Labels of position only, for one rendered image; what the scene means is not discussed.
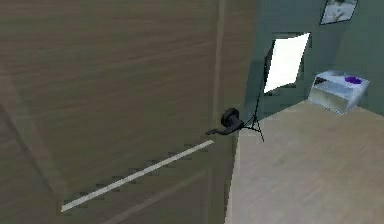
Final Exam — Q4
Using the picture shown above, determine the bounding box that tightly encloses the brown wooden room door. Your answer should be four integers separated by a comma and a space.
0, 0, 260, 224

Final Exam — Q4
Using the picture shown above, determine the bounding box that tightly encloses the white softbox floor lamp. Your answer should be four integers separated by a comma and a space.
244, 31, 312, 143

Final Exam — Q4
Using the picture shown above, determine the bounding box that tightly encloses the white low side table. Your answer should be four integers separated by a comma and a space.
307, 69, 371, 115

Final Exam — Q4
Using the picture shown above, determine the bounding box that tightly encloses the purple small object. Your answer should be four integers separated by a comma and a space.
344, 75, 363, 85

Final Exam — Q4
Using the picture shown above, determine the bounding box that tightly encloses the black door handle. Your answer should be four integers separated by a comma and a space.
204, 107, 245, 136

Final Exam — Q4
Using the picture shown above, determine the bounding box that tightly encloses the framed wall picture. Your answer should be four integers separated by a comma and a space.
319, 0, 359, 26

